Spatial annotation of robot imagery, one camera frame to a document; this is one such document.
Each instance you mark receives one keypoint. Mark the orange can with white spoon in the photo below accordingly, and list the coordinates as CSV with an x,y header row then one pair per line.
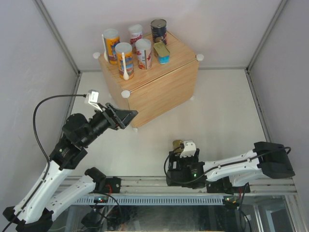
x,y
124,57

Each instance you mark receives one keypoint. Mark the black right base bracket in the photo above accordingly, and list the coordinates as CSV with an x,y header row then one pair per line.
x,y
225,187

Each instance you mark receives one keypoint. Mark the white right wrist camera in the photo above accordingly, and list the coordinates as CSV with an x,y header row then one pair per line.
x,y
189,149

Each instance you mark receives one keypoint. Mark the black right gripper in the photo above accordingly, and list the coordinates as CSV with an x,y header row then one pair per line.
x,y
175,158

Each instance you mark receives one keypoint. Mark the grey perforated cable tray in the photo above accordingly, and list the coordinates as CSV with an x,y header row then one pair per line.
x,y
150,200

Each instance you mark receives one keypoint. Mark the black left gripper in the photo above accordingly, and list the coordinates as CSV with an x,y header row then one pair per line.
x,y
117,119

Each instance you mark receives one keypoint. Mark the white red tall can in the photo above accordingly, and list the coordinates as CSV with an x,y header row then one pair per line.
x,y
135,33

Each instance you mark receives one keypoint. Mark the black left base bracket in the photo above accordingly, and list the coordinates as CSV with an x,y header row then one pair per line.
x,y
108,185

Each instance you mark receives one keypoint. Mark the teal rectangular tin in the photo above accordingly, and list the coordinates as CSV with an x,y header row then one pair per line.
x,y
162,53

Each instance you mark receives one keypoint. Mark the black base bracket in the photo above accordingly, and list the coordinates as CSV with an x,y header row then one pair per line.
x,y
225,187
108,185

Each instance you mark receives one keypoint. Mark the silver round tin can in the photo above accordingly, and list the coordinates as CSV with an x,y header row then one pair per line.
x,y
159,31

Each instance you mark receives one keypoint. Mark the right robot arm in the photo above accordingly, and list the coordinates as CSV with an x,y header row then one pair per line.
x,y
265,159

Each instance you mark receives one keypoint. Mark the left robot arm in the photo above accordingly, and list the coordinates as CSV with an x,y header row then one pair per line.
x,y
40,208

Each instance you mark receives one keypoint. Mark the orange tall can with spoon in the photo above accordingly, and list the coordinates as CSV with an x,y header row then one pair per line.
x,y
110,39

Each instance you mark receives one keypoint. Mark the blue rectangular spam tin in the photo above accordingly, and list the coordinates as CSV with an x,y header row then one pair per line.
x,y
178,146

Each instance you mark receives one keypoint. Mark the aluminium frame rail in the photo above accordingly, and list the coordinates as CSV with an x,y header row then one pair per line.
x,y
135,185

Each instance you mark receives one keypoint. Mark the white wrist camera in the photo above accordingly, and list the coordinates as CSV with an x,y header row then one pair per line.
x,y
92,99
189,149

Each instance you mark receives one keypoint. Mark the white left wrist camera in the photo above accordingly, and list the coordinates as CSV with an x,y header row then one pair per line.
x,y
92,99

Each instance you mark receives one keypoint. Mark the wooden box counter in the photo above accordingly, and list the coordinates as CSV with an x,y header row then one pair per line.
x,y
157,90

